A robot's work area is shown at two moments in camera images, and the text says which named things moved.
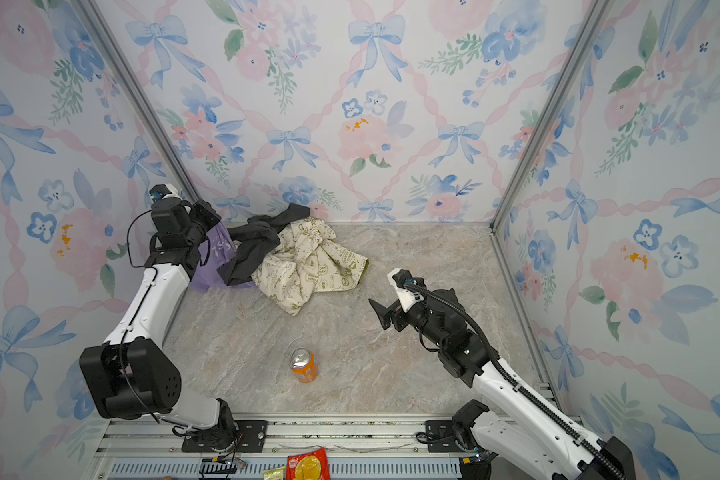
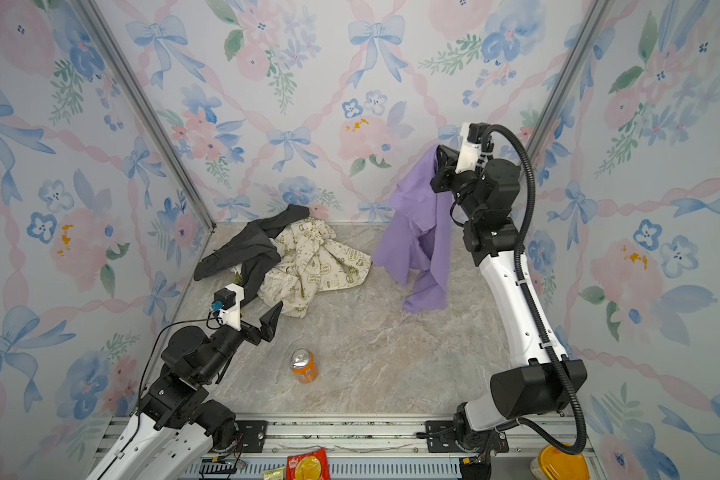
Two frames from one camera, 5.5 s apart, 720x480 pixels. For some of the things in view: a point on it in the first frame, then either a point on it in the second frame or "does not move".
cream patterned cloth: (307, 261) does not move
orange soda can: (304, 365) does not move
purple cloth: (216, 247) -> (415, 243)
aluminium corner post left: (96, 20) does not move
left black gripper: (203, 208) -> (266, 331)
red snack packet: (309, 466) does not move
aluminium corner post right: (596, 17) does not move
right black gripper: (397, 313) -> (448, 157)
